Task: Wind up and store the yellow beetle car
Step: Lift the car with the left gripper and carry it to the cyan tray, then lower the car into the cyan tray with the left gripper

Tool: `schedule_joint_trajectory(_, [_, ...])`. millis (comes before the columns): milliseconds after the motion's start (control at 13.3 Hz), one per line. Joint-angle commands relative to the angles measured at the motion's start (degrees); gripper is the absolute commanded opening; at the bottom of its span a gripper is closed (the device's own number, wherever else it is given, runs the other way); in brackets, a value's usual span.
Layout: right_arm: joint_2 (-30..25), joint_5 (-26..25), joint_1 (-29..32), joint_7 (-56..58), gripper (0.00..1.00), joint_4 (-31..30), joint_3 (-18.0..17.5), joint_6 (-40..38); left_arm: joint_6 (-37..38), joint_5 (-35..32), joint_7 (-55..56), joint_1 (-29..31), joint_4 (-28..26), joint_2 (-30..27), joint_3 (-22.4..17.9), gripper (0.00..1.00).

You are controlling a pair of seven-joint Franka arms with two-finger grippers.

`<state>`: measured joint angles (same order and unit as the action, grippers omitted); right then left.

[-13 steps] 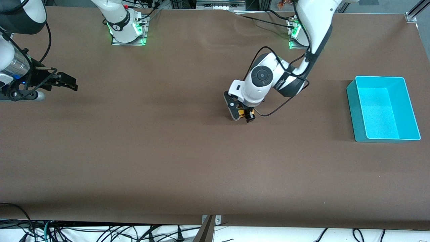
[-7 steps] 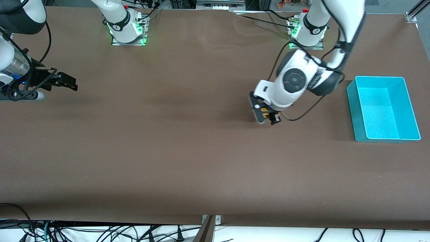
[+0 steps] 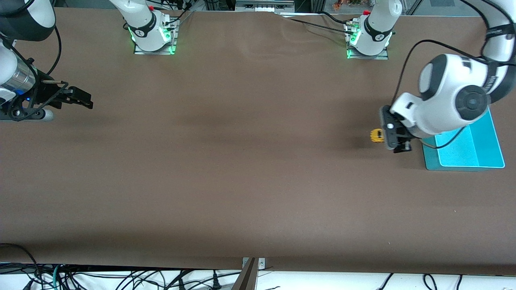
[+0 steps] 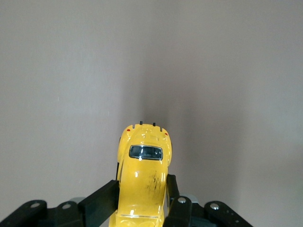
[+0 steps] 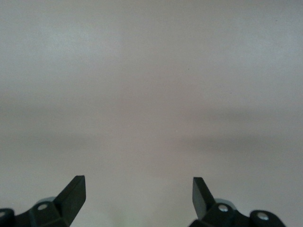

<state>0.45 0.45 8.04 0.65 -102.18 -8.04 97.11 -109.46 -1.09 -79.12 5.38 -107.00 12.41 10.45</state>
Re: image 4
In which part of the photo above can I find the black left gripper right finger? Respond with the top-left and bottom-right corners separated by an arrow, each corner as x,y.
162,174 -> 254,227

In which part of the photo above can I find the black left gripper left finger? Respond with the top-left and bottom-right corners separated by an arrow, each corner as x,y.
0,179 -> 119,227

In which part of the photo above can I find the yellow beetle toy car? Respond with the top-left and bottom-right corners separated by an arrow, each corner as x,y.
107,121 -> 173,227

